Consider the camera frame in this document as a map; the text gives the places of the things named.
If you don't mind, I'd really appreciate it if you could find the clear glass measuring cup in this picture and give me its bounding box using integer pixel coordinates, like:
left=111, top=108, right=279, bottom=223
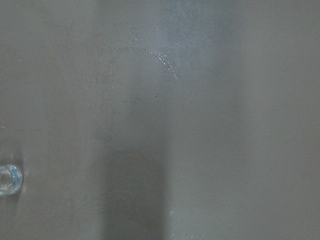
left=0, top=164, right=24, bottom=197

